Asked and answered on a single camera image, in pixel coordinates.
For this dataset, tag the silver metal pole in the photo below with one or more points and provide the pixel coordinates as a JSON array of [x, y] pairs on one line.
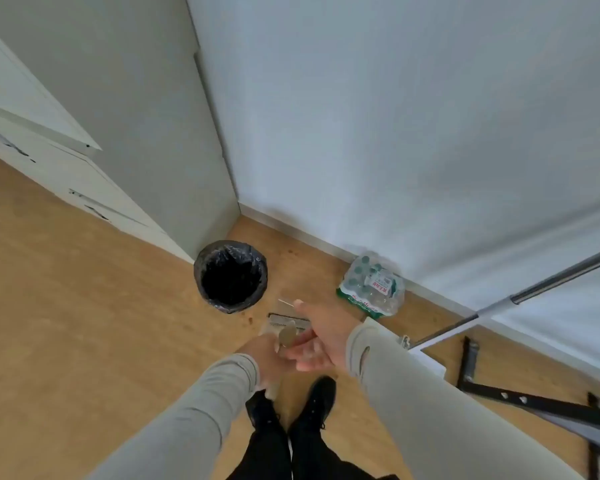
[[545, 284]]

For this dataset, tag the person's right hand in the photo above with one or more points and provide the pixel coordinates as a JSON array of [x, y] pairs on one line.
[[330, 339]]

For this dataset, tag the black metal folding frame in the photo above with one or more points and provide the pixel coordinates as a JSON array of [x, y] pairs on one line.
[[530, 402]]

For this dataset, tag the person's left forearm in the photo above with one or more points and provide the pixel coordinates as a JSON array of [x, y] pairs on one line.
[[190, 424]]

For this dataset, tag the black right shoe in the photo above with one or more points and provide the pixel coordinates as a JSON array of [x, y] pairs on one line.
[[317, 399]]

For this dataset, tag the black trash bin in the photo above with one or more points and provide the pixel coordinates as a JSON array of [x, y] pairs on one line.
[[230, 277]]

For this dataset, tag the person's left hand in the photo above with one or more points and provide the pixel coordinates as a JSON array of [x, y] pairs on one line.
[[265, 362]]

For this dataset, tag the person's leg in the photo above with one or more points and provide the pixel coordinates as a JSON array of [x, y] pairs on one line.
[[325, 459], [265, 454]]

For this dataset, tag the black shoe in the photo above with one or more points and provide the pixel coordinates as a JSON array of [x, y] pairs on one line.
[[317, 399], [257, 409]]

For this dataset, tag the person's right leg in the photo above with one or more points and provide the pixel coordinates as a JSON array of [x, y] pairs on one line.
[[325, 459]]

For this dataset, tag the person's left leg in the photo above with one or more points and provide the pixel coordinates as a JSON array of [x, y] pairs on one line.
[[265, 454]]

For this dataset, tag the shrink-wrapped pack of water bottles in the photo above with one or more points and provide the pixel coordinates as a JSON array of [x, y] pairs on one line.
[[372, 287]]

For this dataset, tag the black left shoe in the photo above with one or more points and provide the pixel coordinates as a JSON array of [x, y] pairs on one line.
[[257, 409]]

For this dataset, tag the grey metal filing cabinet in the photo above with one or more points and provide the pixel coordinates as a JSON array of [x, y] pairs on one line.
[[145, 119]]

